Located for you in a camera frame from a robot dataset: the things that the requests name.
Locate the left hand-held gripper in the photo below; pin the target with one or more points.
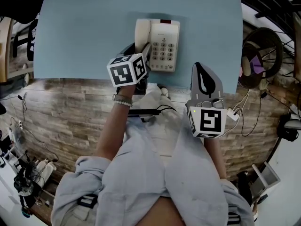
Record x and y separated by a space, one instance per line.
122 73

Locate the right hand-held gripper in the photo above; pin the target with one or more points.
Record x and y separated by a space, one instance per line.
209 123

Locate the white telephone handset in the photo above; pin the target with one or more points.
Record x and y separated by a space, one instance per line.
142 32

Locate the person's right forearm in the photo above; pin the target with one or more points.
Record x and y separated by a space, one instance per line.
215 156

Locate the person's left forearm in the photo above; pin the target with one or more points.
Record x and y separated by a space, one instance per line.
113 131

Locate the white telephone base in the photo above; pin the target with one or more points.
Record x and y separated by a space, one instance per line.
164 36

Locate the white power adapter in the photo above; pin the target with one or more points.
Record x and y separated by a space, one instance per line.
233 115

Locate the person's white shoe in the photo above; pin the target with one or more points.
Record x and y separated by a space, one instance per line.
164 91

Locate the beige cushion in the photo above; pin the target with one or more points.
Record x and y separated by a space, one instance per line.
245 66

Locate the purple cushion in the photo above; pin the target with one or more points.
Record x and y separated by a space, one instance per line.
257 65

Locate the black rectangular device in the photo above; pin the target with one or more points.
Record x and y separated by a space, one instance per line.
143 112

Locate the black bag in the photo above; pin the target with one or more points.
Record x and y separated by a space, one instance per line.
288 129

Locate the black metal railing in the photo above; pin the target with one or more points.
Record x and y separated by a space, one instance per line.
270 8

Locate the white open cabinet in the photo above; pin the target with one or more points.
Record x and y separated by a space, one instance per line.
268 178

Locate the black office chair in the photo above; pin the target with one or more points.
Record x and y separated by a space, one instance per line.
21 6

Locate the person's light grey shirt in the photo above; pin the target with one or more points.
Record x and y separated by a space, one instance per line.
87 171

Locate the person's bare torso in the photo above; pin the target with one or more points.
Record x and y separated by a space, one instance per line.
167 212

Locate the light wooden desk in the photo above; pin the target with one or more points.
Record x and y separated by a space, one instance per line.
5 50

